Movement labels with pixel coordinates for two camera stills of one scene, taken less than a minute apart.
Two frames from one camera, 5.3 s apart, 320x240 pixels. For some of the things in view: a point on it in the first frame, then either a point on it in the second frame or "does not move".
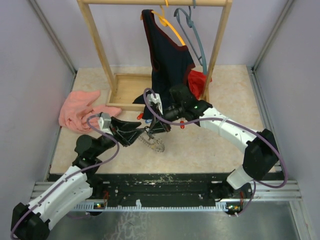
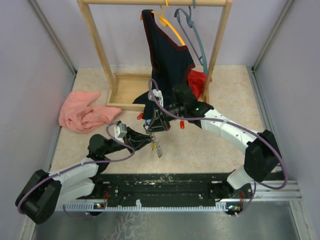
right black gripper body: x=166 y=127 does not move
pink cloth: x=75 y=110 does not move
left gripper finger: x=127 y=126 -> x=140 y=138
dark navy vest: x=171 y=61 does not move
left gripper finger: x=133 y=137 -> x=141 y=145
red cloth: x=197 y=80 does not move
